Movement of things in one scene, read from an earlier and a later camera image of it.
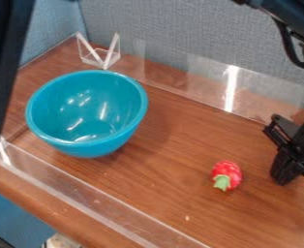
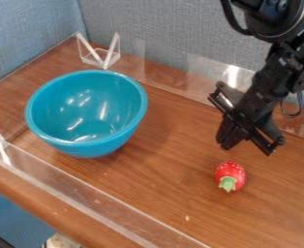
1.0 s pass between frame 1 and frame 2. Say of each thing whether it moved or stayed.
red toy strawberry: stayed
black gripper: moved
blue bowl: stayed
